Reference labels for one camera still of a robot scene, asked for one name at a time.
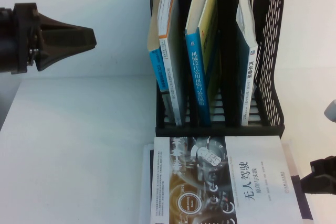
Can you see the cyan spine book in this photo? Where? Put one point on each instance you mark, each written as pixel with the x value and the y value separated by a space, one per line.
pixel 157 69

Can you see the blue spine mechanical design book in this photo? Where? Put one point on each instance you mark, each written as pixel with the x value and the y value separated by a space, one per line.
pixel 197 77

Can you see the teal cover car suspension book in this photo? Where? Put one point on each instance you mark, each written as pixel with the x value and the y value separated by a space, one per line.
pixel 249 90

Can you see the black plastic book stand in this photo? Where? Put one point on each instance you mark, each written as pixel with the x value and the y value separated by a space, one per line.
pixel 270 51

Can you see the white autonomous driving book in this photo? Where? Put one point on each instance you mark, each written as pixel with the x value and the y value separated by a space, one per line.
pixel 262 195

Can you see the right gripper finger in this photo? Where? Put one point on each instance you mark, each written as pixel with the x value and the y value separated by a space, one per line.
pixel 325 165
pixel 320 184

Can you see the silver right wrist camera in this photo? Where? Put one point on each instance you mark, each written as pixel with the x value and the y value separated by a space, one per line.
pixel 331 111

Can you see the white spine orange stripe book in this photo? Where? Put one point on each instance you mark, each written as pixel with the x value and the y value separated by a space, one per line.
pixel 170 77

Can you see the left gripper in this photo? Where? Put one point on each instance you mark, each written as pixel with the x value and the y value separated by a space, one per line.
pixel 26 30

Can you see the dark mobile robot book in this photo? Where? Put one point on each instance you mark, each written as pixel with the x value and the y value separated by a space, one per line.
pixel 299 208

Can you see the yellow cover book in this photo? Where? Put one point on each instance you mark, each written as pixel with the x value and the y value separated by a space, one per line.
pixel 210 24

